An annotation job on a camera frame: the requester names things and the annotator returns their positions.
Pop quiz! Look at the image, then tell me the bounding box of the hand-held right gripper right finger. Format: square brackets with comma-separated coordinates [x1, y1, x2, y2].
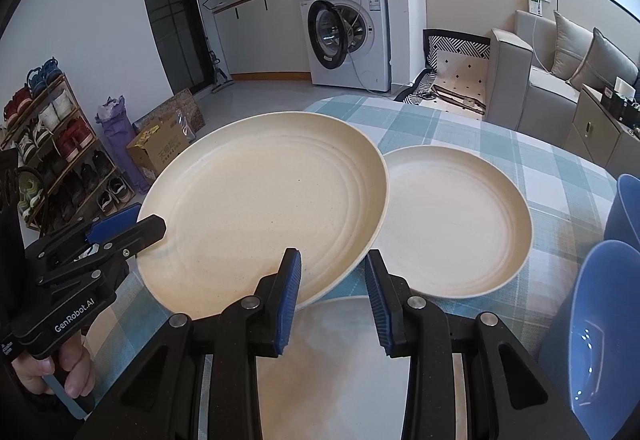
[364, 249, 583, 440]

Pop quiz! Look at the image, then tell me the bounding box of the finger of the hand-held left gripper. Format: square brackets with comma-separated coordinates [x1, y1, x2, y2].
[86, 203, 143, 244]
[25, 214, 167, 289]

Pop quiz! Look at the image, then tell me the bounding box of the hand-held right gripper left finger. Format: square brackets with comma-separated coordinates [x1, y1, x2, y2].
[75, 247, 303, 440]

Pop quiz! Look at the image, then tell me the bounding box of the large cream plate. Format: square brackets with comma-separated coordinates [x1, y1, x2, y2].
[136, 112, 391, 321]
[255, 296, 416, 440]

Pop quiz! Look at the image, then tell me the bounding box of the blue bowl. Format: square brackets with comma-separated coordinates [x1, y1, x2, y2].
[537, 240, 640, 440]
[602, 174, 640, 245]

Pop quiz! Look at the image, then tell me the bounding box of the person's left hand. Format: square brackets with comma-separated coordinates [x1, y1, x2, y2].
[10, 332, 97, 398]

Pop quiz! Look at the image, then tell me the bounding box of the wooden shoe rack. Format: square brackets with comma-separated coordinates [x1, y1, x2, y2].
[0, 60, 136, 231]

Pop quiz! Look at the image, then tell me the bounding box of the purple fabric bag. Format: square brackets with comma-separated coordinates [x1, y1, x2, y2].
[95, 94, 151, 193]

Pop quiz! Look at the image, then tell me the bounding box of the cardboard box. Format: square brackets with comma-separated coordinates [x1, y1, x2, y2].
[126, 112, 201, 178]

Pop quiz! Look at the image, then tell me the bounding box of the collection of shoes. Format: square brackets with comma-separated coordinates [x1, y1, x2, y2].
[2, 58, 133, 223]

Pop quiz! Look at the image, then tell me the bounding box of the small cream plate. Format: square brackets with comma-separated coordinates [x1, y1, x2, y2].
[372, 145, 533, 297]

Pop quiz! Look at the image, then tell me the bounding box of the brown patterned gift bag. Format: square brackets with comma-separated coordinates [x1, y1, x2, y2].
[134, 88, 207, 135]

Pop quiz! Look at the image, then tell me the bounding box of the white floor mop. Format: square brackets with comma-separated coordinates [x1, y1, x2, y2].
[192, 0, 236, 93]

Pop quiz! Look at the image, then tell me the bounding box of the dark glass door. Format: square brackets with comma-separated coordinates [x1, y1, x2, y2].
[135, 0, 211, 103]

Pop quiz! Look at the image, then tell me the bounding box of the checked teal tablecloth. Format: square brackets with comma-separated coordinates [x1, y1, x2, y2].
[90, 94, 621, 440]

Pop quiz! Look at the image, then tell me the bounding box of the white kitchen counter cabinet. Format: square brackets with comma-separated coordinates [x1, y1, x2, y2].
[211, 0, 386, 80]

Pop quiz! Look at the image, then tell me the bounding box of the white washing machine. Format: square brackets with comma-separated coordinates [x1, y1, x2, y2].
[298, 0, 392, 93]

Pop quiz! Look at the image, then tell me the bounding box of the black white patterned rug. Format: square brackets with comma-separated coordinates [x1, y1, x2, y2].
[395, 28, 493, 115]

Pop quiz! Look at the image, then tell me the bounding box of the beige sofa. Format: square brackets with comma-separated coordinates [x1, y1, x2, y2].
[487, 10, 640, 135]

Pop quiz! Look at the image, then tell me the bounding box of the grey drawer cabinet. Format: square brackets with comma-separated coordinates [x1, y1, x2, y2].
[565, 84, 640, 171]

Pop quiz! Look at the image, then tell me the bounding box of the black storage box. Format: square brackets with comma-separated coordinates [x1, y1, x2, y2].
[600, 84, 638, 118]

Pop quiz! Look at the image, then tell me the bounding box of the grey sofa pillow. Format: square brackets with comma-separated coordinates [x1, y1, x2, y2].
[550, 10, 598, 80]
[570, 27, 640, 93]

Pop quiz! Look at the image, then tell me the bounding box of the brown extension cable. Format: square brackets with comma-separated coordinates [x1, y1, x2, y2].
[432, 84, 487, 115]

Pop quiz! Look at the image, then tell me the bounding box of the white charging cable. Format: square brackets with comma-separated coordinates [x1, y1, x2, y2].
[530, 12, 556, 70]

